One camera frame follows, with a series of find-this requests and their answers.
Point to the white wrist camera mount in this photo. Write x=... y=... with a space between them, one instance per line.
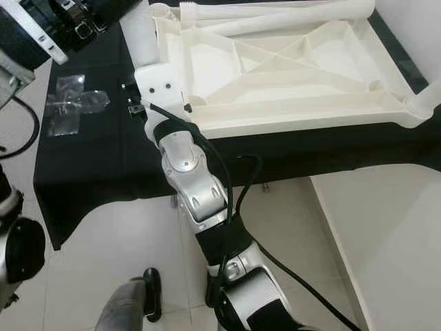
x=162 y=86
x=45 y=38

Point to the grey metal table bracket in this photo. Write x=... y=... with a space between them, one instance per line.
x=174 y=200

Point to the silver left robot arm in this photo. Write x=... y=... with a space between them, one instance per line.
x=21 y=41

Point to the clear tape patch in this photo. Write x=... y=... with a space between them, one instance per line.
x=69 y=103

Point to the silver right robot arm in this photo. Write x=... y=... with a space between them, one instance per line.
x=193 y=172

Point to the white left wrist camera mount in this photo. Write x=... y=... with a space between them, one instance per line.
x=45 y=38

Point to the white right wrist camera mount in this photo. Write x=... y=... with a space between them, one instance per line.
x=162 y=86

